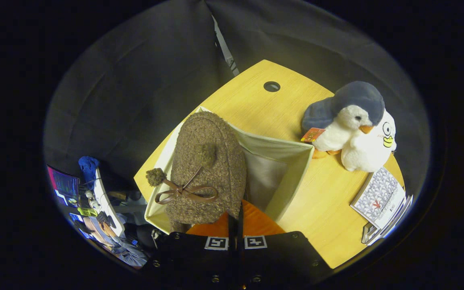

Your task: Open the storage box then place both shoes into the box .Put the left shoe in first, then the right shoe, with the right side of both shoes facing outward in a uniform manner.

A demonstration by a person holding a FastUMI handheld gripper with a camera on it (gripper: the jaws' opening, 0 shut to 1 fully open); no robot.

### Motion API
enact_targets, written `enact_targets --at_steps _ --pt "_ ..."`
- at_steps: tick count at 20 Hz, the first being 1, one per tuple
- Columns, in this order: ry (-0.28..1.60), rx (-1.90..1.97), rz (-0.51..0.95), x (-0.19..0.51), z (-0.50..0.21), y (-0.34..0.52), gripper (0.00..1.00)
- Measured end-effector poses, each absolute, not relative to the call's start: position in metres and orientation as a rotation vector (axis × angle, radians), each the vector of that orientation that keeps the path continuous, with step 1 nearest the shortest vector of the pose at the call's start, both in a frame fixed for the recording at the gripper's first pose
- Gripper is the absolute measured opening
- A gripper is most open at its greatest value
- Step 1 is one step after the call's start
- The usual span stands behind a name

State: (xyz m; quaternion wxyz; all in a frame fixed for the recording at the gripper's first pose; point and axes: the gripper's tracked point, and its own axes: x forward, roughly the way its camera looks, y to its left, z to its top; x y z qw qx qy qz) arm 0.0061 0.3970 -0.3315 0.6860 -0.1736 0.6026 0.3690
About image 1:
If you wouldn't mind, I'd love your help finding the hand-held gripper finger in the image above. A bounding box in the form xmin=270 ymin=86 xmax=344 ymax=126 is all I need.
xmin=237 ymin=199 xmax=333 ymax=290
xmin=151 ymin=209 xmax=238 ymax=290

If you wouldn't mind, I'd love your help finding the beige fabric storage box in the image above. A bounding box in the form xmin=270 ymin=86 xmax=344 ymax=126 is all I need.
xmin=144 ymin=106 xmax=315 ymax=234

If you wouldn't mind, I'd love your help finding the brown fuzzy slipper shoe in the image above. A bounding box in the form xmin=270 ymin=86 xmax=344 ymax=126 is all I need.
xmin=145 ymin=112 xmax=247 ymax=233

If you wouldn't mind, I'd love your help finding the white side desk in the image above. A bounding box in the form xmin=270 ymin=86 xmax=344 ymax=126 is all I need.
xmin=77 ymin=169 xmax=126 ymax=238

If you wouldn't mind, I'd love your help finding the grey patterned cover book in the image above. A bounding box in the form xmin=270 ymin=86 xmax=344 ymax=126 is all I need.
xmin=350 ymin=166 xmax=406 ymax=230

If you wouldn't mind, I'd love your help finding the white book with dark photo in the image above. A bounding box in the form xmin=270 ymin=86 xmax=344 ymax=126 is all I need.
xmin=367 ymin=195 xmax=414 ymax=245

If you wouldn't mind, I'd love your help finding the white duck plush toy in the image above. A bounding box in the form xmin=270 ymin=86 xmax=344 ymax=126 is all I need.
xmin=341 ymin=109 xmax=398 ymax=173

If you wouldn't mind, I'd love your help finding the blue cloth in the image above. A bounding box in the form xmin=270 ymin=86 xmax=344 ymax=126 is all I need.
xmin=78 ymin=156 xmax=100 ymax=190

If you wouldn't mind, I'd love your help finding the computer monitor screen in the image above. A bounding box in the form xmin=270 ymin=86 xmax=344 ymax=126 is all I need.
xmin=47 ymin=165 xmax=80 ymax=208

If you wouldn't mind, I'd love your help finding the grey penguin plush toy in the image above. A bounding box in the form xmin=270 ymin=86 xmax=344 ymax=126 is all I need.
xmin=300 ymin=81 xmax=385 ymax=158

